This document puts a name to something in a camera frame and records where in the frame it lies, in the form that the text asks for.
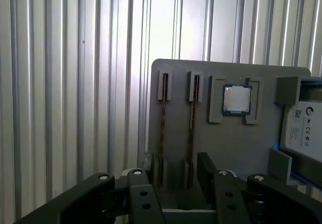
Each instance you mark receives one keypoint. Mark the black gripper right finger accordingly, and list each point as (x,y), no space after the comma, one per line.
(224,183)

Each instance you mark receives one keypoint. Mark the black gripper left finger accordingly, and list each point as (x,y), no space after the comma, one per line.
(137,181)

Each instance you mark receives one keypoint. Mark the RAM stick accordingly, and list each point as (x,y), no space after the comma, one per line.
(163,123)
(193,123)

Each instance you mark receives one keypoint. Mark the grey plastic parts rack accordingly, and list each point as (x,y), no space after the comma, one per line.
(226,146)

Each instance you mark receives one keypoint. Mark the silver CPU chip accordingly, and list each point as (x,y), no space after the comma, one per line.
(236,99)

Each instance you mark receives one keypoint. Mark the silver hard disk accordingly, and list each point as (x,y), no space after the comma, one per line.
(302,128)

